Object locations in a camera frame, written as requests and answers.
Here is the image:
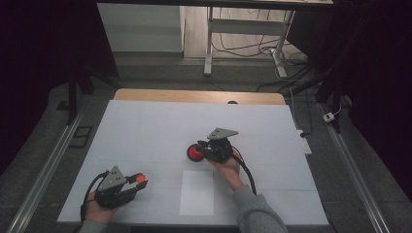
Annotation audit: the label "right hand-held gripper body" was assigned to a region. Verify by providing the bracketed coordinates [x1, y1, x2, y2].
[203, 127, 240, 164]

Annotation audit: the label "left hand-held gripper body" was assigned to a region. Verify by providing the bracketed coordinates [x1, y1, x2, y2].
[93, 165, 139, 210]

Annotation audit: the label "round red ink pad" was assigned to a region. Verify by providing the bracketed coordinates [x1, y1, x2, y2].
[187, 144, 206, 162]

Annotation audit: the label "person's right hand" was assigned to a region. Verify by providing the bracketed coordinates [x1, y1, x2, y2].
[208, 156, 244, 192]

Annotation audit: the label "person's left hand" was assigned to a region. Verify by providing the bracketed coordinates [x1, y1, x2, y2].
[84, 191, 120, 225]

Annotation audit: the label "white paper sheet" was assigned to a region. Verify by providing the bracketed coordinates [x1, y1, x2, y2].
[179, 170, 216, 216]

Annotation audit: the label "large white table cover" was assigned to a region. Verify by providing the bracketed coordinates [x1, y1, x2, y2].
[57, 99, 329, 226]

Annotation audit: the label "white power strip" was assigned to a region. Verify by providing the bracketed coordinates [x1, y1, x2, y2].
[295, 129, 313, 155]

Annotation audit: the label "black metal stand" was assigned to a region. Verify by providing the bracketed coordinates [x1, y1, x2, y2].
[66, 62, 121, 126]
[292, 62, 345, 134]

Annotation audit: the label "white-legged desk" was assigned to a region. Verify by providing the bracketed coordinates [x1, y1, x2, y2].
[96, 0, 334, 79]

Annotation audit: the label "small white adapter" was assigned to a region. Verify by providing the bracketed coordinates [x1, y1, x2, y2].
[323, 103, 343, 123]

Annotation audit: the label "white cabinet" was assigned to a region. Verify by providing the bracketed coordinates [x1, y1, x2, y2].
[96, 3, 186, 53]

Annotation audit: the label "black curtain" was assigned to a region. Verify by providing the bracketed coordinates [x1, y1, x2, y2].
[286, 0, 412, 202]
[0, 0, 120, 176]

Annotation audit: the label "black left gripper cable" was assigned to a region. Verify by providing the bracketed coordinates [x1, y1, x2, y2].
[80, 170, 110, 223]

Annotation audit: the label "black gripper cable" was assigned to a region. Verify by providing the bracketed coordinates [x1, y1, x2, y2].
[80, 170, 110, 223]
[230, 146, 258, 196]

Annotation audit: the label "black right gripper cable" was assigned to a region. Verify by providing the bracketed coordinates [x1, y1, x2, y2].
[230, 146, 258, 196]

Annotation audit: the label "black floor frame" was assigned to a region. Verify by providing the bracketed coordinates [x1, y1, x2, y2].
[69, 125, 93, 150]

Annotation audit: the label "aluminium floor rail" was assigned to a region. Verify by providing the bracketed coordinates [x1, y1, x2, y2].
[5, 106, 86, 233]
[319, 102, 392, 233]

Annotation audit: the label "black floor cables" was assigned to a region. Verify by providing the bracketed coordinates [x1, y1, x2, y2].
[212, 8, 312, 93]

